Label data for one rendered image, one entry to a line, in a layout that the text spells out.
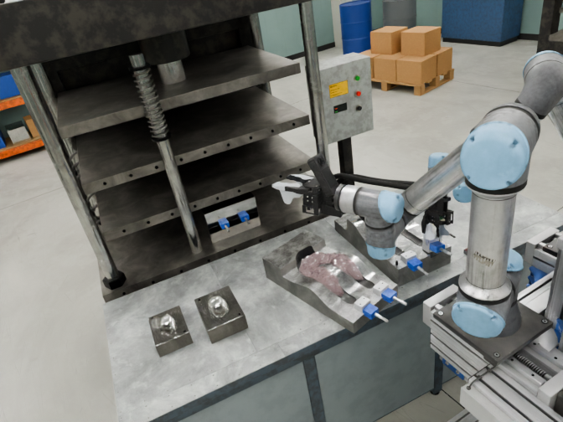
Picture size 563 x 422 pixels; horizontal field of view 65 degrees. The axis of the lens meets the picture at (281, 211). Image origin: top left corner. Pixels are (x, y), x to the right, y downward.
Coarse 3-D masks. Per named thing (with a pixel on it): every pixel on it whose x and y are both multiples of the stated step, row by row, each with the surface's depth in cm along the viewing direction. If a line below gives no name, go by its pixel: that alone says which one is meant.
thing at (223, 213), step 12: (216, 204) 225; (228, 204) 223; (240, 204) 225; (252, 204) 227; (204, 216) 219; (216, 216) 222; (228, 216) 224; (252, 216) 230; (204, 228) 237; (216, 228) 225; (240, 228) 231; (252, 228) 234; (216, 240) 228
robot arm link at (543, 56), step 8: (536, 56) 135; (544, 56) 132; (552, 56) 130; (560, 56) 133; (528, 64) 136; (536, 64) 129; (528, 72) 131; (560, 104) 135; (552, 112) 138; (560, 112) 136; (552, 120) 140; (560, 120) 137; (560, 128) 139; (560, 136) 142
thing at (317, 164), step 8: (312, 160) 115; (320, 160) 116; (312, 168) 116; (320, 168) 116; (328, 168) 118; (320, 176) 116; (328, 176) 117; (320, 184) 117; (328, 184) 116; (336, 184) 118; (328, 192) 117
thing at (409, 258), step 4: (408, 252) 176; (412, 252) 176; (400, 256) 176; (404, 256) 174; (408, 256) 174; (412, 256) 174; (404, 260) 175; (408, 260) 174; (412, 260) 173; (416, 260) 173; (420, 260) 173; (408, 264) 174; (412, 264) 172; (416, 264) 171; (420, 264) 171; (412, 268) 172; (416, 268) 172; (420, 268) 170; (424, 272) 168
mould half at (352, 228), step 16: (336, 224) 214; (352, 224) 197; (416, 224) 196; (352, 240) 203; (400, 240) 189; (368, 256) 193; (416, 256) 177; (448, 256) 182; (384, 272) 185; (400, 272) 174; (416, 272) 178
